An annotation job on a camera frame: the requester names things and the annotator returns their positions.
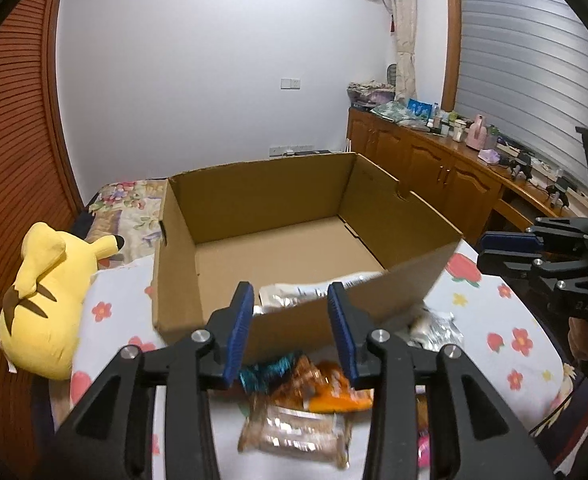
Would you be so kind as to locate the white silver snack packet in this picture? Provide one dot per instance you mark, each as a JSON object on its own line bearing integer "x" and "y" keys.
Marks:
{"x": 294, "y": 292}

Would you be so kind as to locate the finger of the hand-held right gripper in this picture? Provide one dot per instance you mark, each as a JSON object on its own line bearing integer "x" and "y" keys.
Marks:
{"x": 508, "y": 242}
{"x": 513, "y": 267}

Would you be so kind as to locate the crumpled silver snack packet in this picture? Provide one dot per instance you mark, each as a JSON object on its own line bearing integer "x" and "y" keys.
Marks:
{"x": 436, "y": 332}

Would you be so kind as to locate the blue packet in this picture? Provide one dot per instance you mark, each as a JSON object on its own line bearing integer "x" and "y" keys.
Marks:
{"x": 418, "y": 108}

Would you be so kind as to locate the teal snack packet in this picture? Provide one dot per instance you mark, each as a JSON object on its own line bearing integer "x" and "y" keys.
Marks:
{"x": 269, "y": 372}

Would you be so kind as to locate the black gadget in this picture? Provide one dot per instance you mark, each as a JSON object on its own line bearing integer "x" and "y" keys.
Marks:
{"x": 521, "y": 162}
{"x": 556, "y": 192}

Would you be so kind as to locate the wooden louvred wardrobe door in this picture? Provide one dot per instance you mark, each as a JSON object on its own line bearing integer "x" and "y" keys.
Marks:
{"x": 14, "y": 135}

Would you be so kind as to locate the pale purple pouch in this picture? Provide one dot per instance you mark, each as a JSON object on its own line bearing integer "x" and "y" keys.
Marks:
{"x": 489, "y": 156}

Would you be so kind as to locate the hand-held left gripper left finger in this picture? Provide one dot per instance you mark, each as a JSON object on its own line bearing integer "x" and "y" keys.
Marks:
{"x": 239, "y": 330}

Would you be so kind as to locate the small grey fan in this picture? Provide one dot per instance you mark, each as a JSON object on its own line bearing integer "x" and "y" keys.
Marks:
{"x": 392, "y": 73}

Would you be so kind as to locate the white strawberry print bedsheet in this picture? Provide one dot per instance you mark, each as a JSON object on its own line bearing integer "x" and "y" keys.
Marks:
{"x": 498, "y": 320}

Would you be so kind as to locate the grey window blind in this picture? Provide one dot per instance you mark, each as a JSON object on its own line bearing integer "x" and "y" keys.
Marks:
{"x": 523, "y": 60}

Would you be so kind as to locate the brown cardboard box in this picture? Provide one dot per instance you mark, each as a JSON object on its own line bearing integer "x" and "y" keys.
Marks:
{"x": 284, "y": 240}

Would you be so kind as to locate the green patterned cloth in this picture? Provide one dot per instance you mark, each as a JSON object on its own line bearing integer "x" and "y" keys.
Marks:
{"x": 396, "y": 112}

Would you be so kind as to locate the white wall switch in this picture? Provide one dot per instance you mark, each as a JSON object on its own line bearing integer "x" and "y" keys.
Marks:
{"x": 290, "y": 84}

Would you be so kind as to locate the pink snack packet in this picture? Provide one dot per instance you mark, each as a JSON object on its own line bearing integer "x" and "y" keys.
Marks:
{"x": 423, "y": 452}

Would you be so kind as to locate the stack of folded cloths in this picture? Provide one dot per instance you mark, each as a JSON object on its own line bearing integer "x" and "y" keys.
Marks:
{"x": 368, "y": 94}

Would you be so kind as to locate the beige patterned curtain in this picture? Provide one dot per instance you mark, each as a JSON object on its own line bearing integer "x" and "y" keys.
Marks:
{"x": 404, "y": 35}

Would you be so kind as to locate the wooden cabinet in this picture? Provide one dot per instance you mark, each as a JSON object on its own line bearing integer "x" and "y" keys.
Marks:
{"x": 423, "y": 160}

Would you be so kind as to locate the pink bottle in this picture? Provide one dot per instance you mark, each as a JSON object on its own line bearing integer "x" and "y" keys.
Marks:
{"x": 476, "y": 132}

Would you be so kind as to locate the clear packet with brown bars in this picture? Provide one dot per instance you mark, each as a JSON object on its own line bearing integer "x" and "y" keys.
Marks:
{"x": 294, "y": 435}

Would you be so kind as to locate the yellow plush toy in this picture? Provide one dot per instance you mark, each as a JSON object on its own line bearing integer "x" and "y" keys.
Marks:
{"x": 44, "y": 300}

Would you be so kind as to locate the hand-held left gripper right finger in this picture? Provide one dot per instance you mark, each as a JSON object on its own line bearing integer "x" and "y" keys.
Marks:
{"x": 341, "y": 330}

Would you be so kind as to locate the orange brown snack packet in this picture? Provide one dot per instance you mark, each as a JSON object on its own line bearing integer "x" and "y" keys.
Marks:
{"x": 329, "y": 395}

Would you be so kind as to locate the person's right hand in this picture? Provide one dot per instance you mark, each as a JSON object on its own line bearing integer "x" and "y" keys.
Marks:
{"x": 581, "y": 337}

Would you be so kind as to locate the group of small bottles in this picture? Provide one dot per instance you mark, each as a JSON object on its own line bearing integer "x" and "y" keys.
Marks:
{"x": 446, "y": 122}

